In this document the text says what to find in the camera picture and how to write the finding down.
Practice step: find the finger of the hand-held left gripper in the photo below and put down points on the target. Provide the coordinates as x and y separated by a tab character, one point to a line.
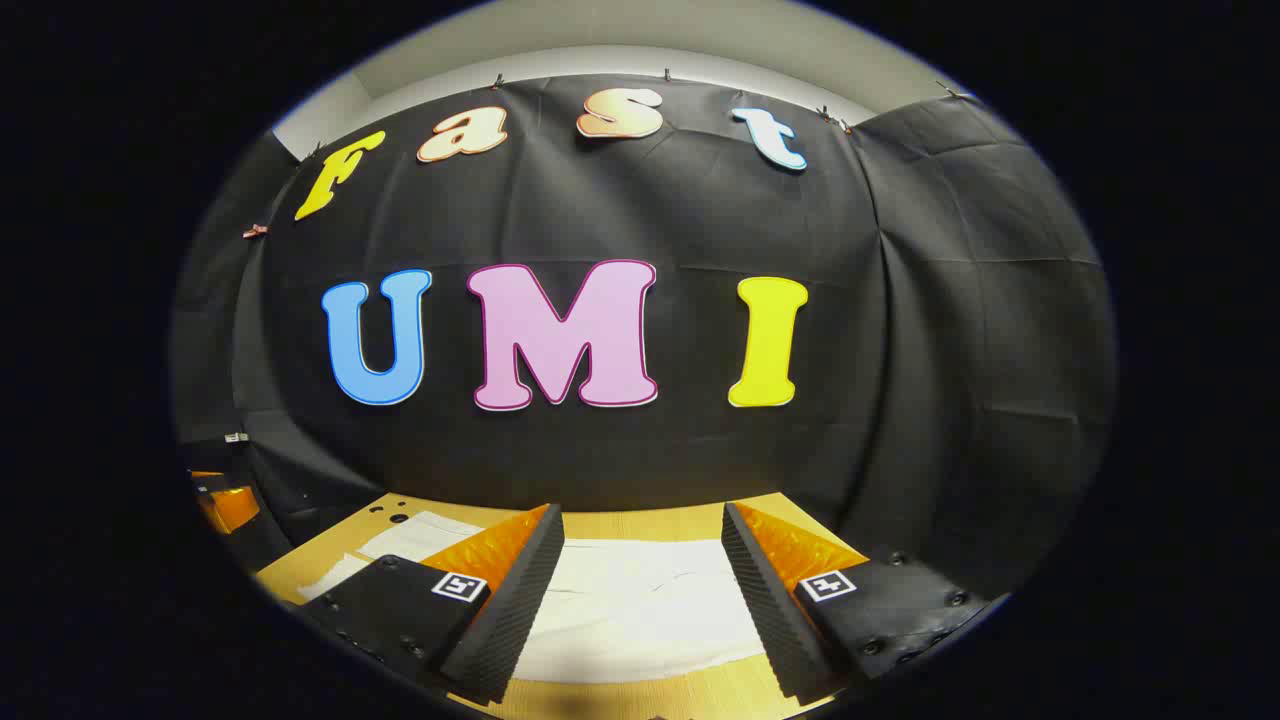
232	507

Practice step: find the black backdrop cloth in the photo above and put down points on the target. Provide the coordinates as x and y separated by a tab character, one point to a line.
600	450

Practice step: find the white jeans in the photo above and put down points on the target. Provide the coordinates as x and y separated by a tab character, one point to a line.
640	610

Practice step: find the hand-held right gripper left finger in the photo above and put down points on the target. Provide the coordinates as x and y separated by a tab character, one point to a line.
515	605

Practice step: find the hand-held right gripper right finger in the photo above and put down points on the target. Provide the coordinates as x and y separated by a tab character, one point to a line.
775	610

